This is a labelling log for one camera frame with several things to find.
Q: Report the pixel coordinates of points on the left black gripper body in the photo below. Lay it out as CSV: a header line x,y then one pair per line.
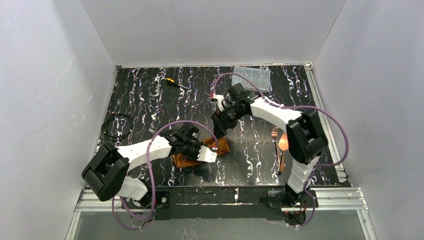
x,y
194,149

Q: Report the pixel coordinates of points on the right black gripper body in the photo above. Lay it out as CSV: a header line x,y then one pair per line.
x,y
221,120

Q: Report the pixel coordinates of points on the orange cloth napkin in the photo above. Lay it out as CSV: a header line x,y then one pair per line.
x,y
221,147

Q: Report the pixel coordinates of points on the copper fork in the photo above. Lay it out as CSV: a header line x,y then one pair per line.
x,y
274,135

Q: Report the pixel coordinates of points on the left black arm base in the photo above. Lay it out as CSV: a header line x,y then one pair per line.
x,y
155,198

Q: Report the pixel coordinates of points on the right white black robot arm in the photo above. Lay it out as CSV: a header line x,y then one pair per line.
x,y
305,135

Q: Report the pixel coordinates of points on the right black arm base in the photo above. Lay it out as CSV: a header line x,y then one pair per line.
x,y
284,199

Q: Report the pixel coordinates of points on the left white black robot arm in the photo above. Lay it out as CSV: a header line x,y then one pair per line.
x,y
107,172

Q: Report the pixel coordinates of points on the clear plastic parts box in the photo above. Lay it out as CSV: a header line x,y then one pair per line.
x,y
261,78

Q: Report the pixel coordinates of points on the copper cake server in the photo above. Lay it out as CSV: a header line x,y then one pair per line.
x,y
283,145

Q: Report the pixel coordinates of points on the orange black screwdriver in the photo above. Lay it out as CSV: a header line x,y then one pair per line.
x,y
172,82

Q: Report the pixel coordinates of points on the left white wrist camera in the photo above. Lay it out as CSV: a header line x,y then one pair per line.
x,y
206,155

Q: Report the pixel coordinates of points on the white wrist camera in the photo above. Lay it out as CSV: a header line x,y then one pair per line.
x,y
217,99
206,155

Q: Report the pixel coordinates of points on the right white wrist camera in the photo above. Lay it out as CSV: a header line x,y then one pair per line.
x,y
217,99

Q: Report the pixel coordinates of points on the aluminium frame rail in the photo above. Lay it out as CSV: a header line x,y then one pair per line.
x,y
227,213

